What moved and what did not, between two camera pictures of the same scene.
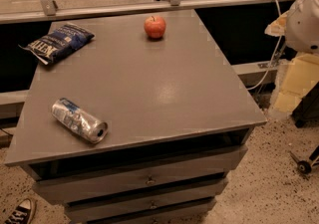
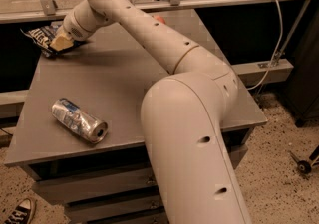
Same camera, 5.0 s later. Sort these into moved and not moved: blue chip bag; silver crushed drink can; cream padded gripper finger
Moved: cream padded gripper finger; blue chip bag
Not moved: silver crushed drink can
